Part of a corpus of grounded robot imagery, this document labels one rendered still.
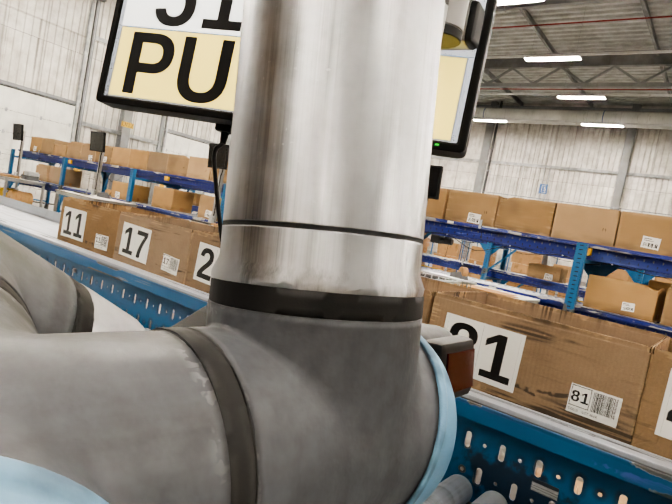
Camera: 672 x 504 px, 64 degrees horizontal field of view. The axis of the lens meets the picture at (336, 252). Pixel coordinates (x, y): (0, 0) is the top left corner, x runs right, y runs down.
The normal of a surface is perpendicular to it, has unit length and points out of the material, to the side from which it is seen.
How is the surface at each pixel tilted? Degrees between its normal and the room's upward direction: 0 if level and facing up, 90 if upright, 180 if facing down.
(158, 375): 26
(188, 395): 39
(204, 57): 86
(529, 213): 90
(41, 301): 58
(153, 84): 86
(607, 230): 90
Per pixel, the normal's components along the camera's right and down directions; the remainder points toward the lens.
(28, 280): 0.88, -0.44
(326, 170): 0.01, -0.02
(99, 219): -0.57, -0.05
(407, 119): 0.65, 0.05
